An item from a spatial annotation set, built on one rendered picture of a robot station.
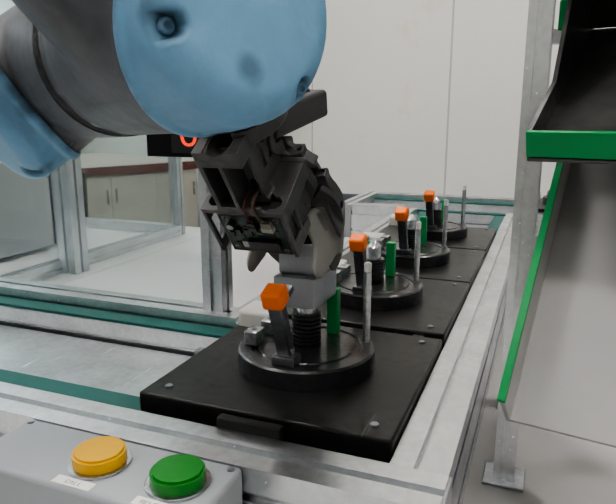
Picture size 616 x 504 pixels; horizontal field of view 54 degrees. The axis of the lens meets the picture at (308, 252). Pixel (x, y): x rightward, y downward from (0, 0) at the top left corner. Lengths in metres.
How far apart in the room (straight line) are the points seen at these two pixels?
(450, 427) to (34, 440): 0.35
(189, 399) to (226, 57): 0.41
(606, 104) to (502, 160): 3.33
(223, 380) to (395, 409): 0.17
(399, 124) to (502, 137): 0.76
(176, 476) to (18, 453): 0.14
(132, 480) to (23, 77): 0.30
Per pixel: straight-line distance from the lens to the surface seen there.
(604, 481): 0.72
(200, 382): 0.60
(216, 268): 0.81
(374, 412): 0.54
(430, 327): 0.75
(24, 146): 0.33
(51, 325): 0.96
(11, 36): 0.32
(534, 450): 0.74
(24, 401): 0.65
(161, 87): 0.20
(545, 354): 0.53
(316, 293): 0.57
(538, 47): 0.58
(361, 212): 1.82
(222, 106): 0.20
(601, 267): 0.57
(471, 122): 3.97
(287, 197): 0.46
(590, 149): 0.47
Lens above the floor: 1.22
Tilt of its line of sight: 13 degrees down
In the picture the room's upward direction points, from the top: straight up
